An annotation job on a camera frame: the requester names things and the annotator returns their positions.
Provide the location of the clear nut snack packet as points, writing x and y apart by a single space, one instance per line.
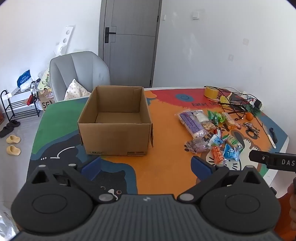
209 126

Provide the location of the white light switch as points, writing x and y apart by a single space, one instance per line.
196 15

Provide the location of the white foam board with holes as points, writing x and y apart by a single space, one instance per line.
66 37

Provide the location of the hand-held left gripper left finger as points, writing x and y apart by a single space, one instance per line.
91 168

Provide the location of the yellow tape roll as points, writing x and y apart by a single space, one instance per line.
211 92

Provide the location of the grey upholstered chair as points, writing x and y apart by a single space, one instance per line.
87 69

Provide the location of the brown paper bag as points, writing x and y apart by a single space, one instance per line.
47 104

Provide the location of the bunch of keys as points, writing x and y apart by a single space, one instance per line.
249 127

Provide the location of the person's right hand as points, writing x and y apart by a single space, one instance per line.
291 201

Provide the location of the large purple snack packet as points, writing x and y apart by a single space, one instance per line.
192 122

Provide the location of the orange snack packet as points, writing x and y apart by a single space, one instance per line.
218 154

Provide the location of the colourful cartoon table mat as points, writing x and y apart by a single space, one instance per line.
166 150

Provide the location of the pale yellow printed bag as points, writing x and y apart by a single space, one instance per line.
42 81

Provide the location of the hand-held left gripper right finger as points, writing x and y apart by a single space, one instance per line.
201 166

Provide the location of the small tangerine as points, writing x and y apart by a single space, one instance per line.
249 116

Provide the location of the yellow plastic piece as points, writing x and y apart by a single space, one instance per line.
223 99

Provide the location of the clear white snack packet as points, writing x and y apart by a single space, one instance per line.
201 117

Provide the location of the black power adapter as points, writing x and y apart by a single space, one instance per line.
257 104

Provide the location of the blue plastic bag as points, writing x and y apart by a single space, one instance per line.
23 77

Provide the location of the cardboard box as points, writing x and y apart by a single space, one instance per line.
115 139

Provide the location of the white stick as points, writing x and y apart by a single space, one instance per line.
270 139

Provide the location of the blue and white snack packet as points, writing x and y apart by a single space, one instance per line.
216 140

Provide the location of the black metal shoe rack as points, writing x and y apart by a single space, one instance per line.
17 92

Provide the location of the red snack bar packet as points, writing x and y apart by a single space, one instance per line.
217 132

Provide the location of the yellow slipper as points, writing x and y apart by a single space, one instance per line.
13 150
13 139

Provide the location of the silver foil sheet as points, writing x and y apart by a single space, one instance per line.
7 223

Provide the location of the small purple snack packet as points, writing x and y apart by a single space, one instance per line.
196 146

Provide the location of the grey room door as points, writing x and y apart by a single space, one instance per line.
134 58

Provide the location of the peach snack packet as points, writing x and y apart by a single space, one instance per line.
229 120

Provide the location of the white dotted pillow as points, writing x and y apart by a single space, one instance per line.
74 90

